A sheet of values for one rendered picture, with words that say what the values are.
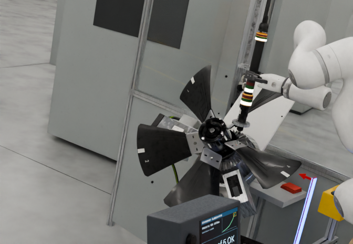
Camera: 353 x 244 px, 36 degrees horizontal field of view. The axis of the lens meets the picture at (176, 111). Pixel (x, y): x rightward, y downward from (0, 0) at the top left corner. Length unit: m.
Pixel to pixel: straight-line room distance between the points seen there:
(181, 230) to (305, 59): 0.57
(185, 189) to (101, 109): 2.82
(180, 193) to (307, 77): 0.81
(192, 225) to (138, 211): 2.30
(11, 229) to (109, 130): 1.51
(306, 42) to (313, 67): 0.11
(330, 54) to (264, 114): 1.02
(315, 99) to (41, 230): 2.30
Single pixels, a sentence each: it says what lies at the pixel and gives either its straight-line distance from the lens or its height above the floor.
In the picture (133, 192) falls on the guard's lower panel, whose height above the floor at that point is 0.33.
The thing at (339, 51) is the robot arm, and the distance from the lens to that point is 1.50.
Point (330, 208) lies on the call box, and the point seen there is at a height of 1.02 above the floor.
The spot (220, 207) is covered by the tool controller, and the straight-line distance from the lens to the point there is 1.41.
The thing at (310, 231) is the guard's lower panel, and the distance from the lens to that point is 2.89.
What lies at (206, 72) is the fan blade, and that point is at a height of 1.40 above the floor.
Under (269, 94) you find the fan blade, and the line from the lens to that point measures 2.20.
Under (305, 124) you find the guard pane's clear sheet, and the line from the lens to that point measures 2.80.
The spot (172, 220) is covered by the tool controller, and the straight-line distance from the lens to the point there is 1.30.
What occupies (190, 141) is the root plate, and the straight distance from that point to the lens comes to 2.23.
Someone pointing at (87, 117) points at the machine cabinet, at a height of 0.35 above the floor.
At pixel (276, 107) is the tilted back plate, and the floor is 1.29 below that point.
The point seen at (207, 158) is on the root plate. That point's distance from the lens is 2.15.
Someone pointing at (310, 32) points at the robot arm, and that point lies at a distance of 1.58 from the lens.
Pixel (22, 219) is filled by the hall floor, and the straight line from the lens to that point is 3.82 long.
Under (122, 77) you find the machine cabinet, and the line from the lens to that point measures 4.65.
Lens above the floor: 1.83
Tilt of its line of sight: 15 degrees down
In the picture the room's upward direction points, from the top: 11 degrees clockwise
